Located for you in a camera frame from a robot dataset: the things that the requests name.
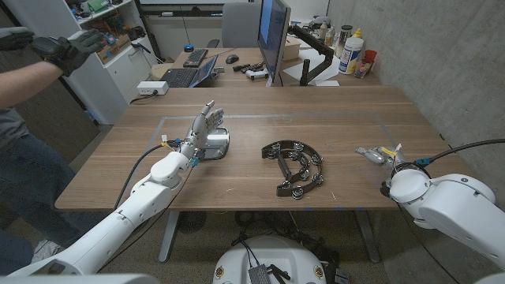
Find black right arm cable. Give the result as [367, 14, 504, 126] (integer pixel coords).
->
[413, 137, 505, 166]

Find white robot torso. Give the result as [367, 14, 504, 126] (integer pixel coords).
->
[212, 235, 327, 284]

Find grey finned torso module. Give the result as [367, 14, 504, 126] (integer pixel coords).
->
[247, 264, 272, 284]

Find person's dark gloved hand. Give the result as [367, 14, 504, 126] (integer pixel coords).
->
[0, 26, 36, 52]

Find open dark laptop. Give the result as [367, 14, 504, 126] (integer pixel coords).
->
[159, 54, 219, 88]

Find white power strip box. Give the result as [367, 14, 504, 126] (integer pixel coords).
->
[136, 80, 170, 96]

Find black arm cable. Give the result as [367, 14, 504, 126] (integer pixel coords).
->
[413, 137, 505, 166]
[112, 140, 181, 212]

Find clear glass tumbler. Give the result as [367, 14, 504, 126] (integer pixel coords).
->
[354, 58, 373, 79]

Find plain small cardboard box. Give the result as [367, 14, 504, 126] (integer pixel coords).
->
[282, 35, 301, 62]

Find dark lidded tall jar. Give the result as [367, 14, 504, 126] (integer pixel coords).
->
[334, 24, 354, 58]

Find rounded rectangular silver mirror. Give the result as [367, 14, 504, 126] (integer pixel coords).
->
[199, 126, 230, 161]

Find white storage cabinet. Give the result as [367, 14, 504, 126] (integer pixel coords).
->
[3, 0, 159, 125]

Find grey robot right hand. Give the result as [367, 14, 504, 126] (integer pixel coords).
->
[354, 145, 410, 170]

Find red cup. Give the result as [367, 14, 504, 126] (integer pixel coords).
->
[363, 49, 378, 73]

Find cardboard box with tools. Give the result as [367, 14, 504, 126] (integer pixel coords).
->
[95, 33, 133, 65]

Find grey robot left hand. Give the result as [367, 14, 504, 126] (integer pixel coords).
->
[180, 99, 225, 159]

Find wooden office desk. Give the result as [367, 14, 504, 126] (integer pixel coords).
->
[151, 47, 383, 88]

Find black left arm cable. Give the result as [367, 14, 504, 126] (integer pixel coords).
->
[112, 140, 181, 212]

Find black handheld devices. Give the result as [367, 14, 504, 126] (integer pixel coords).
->
[232, 61, 266, 74]

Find grey metal table leg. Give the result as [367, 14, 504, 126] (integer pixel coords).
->
[353, 208, 382, 264]
[158, 211, 181, 263]

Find person's bare forearm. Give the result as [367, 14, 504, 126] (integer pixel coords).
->
[0, 61, 65, 110]

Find white handheld controller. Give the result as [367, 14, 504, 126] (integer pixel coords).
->
[245, 69, 270, 81]

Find white wipes canister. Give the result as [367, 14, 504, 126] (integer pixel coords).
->
[338, 36, 365, 76]

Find black computer monitor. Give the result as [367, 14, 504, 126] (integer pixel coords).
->
[256, 0, 292, 84]

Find black half-moon tambourine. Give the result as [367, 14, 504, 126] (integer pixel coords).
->
[261, 140, 325, 200]

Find person in grey shirt, jeans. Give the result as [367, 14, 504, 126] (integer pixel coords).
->
[0, 106, 103, 273]

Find black keyboard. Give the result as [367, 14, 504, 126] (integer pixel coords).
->
[182, 47, 209, 69]

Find white paper sheets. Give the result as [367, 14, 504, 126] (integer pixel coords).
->
[282, 47, 344, 87]

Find grey office chair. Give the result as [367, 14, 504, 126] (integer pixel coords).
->
[207, 2, 262, 49]

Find person's black white gloved hand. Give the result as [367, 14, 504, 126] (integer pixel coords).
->
[30, 29, 107, 78]

